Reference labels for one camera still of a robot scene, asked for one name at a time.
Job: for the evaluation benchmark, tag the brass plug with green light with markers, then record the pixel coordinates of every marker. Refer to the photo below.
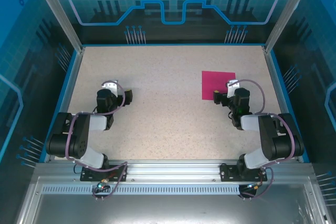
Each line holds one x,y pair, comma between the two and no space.
254,186
102,184

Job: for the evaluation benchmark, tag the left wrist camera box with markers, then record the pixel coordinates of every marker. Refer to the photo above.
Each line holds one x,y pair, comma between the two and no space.
110,86

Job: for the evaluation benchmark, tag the pink paper sheet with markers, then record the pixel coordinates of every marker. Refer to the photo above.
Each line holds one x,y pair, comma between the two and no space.
212,82

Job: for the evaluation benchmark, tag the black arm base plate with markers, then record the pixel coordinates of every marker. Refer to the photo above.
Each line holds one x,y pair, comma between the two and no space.
115,172
228,172

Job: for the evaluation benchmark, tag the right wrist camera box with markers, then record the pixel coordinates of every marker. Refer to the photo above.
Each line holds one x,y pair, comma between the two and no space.
233,87

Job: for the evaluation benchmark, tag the aluminium frame post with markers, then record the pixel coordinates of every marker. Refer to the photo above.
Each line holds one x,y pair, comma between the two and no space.
60,16
288,14

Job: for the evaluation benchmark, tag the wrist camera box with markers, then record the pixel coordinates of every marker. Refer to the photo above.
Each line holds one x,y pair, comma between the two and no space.
233,87
110,86

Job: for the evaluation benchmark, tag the blue-edged aluminium side rail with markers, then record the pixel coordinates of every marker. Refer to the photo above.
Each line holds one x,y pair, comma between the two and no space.
282,98
67,98

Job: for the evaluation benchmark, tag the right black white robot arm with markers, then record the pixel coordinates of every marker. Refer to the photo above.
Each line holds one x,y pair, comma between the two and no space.
267,134

